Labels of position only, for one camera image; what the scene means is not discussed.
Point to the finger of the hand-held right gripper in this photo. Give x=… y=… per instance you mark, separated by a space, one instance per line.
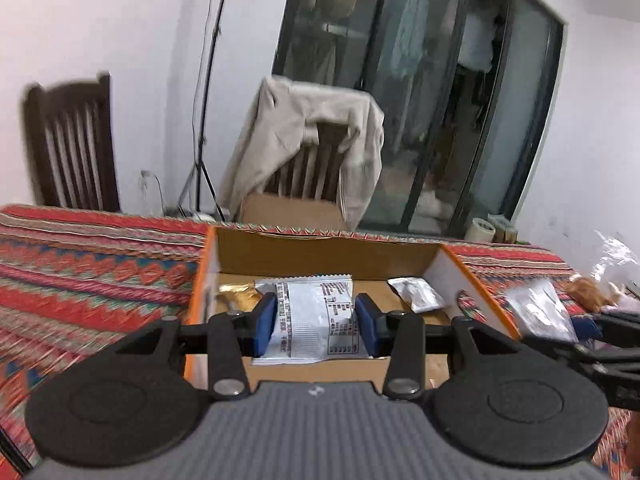
x=615 y=375
x=587 y=327

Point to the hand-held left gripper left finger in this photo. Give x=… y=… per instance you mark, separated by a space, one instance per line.
x=265 y=322

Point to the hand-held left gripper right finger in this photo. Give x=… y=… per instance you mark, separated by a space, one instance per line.
x=367 y=327

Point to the white snack packet black text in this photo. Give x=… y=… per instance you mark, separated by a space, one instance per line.
x=315 y=320

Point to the clear silver snack packet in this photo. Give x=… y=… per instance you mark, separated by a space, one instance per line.
x=540 y=310

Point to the orange cardboard box pumpkin print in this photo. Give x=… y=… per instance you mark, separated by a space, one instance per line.
x=320 y=255

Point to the clear bag of bread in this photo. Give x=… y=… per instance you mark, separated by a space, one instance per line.
x=590 y=290

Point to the gold snack packet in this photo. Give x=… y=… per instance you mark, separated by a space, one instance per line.
x=235 y=295

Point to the small silver snack packet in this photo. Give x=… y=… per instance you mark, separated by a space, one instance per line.
x=417 y=294

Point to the roll of tape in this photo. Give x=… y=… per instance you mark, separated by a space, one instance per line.
x=482 y=230

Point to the wooden chair with jacket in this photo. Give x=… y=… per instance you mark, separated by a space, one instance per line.
x=320 y=160

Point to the black light stand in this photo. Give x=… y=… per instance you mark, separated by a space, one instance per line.
x=201 y=160

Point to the beige jacket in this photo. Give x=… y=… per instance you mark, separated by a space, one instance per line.
x=285 y=120

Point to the dark framed sliding glass door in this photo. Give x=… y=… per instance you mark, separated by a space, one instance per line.
x=425 y=110

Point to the dark wooden chair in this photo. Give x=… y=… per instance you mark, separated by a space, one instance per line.
x=70 y=160

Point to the white wall socket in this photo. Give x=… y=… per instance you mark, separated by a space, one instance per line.
x=145 y=180

